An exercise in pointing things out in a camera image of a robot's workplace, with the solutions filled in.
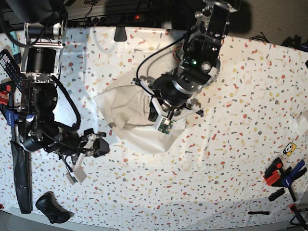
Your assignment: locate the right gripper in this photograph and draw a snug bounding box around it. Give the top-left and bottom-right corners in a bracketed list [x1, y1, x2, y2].
[45, 128, 110, 165]

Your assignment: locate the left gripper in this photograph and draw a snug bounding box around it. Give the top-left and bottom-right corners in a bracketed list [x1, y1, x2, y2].
[133, 74, 200, 122]

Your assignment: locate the white T-shirt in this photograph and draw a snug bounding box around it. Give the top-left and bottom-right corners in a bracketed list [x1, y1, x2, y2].
[94, 71, 187, 154]

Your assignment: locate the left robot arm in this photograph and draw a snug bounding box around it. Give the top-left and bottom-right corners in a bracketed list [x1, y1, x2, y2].
[134, 0, 241, 123]

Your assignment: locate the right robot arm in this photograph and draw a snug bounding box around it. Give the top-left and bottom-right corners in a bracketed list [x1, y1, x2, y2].
[0, 0, 110, 162]

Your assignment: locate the black game controller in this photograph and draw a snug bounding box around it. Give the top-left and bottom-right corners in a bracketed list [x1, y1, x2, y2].
[35, 192, 71, 224]

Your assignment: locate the long black sleeve pouch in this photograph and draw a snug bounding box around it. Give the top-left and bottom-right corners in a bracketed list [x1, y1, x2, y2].
[10, 141, 32, 214]

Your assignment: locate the black table edge clip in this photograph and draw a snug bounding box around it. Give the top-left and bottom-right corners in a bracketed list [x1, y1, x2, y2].
[114, 27, 127, 42]

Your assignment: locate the left blue bar clamp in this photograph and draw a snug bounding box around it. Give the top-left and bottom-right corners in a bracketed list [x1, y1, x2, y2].
[0, 81, 33, 142]

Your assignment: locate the blue bar clamp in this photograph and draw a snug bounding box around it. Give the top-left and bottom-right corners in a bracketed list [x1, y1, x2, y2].
[263, 157, 308, 231]
[0, 81, 33, 142]

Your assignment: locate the black power strip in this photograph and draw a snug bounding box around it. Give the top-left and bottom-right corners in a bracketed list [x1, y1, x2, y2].
[81, 13, 147, 25]

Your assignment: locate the black TV remote control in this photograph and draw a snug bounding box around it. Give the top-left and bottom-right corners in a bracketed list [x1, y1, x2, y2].
[0, 49, 26, 92]

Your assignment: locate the right blue bar clamp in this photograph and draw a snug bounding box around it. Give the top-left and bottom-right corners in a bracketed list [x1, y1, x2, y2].
[263, 157, 308, 231]

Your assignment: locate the yellow cartoon face sticker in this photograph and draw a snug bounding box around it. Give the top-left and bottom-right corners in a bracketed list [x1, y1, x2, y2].
[282, 142, 297, 156]

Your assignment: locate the small black block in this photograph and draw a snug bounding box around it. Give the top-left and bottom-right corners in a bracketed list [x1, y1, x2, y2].
[268, 188, 285, 202]

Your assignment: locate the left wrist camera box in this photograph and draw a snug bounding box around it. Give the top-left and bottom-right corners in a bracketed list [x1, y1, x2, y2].
[154, 116, 177, 136]

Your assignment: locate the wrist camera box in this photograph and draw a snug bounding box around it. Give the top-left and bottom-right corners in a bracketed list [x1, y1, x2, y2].
[154, 116, 177, 136]
[66, 168, 87, 185]

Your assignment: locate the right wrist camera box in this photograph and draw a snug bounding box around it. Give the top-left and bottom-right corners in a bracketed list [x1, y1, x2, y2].
[66, 168, 87, 185]

